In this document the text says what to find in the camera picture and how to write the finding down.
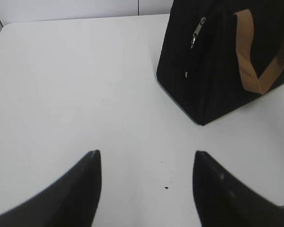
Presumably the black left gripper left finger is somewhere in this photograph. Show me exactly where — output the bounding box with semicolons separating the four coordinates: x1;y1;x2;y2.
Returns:
0;150;102;227

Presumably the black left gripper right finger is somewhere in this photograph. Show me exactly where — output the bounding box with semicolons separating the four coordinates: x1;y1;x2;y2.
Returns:
192;151;284;227

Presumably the black bag with tan handles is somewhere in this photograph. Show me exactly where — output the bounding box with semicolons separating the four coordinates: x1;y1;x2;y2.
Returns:
156;0;284;125

